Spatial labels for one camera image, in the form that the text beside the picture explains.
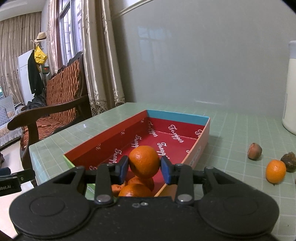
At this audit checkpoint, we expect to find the orange mandarin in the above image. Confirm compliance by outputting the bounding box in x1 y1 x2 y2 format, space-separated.
128 146 160 179
265 160 287 184

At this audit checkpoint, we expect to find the colourful red-lined cardboard box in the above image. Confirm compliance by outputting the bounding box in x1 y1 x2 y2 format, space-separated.
63 109 211 200

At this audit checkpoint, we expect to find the grey sofa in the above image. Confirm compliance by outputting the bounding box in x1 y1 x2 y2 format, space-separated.
0 96 23 149

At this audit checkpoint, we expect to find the reddish brown small fruit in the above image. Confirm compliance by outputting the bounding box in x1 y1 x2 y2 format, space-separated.
247 143 262 161

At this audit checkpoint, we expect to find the green grid table mat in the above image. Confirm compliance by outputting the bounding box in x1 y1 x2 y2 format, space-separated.
30 103 295 240

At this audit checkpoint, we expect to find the wooden bench orange cushion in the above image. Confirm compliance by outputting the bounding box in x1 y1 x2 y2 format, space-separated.
7 52 92 169

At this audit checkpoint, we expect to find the white refrigerator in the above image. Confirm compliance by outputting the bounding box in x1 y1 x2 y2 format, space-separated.
18 50 34 105

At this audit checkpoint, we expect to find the beige satin curtain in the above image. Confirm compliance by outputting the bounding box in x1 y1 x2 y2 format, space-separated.
82 1 125 116

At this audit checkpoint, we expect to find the black hanging coat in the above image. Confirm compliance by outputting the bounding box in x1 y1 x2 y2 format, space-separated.
28 50 44 95

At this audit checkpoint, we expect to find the dark brown wrinkled fruit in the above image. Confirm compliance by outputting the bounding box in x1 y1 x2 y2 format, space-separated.
280 152 296 173

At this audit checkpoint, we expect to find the cream thermos jug blue lid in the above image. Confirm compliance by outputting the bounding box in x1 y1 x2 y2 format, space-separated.
282 40 296 135

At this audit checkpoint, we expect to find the yellow bag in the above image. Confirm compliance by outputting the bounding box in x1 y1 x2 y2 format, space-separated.
34 45 48 65

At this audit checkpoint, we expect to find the far pleated curtain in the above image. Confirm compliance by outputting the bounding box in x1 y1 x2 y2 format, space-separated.
0 12 42 103

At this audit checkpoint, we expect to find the straw hat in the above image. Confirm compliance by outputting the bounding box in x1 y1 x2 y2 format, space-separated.
34 32 47 43

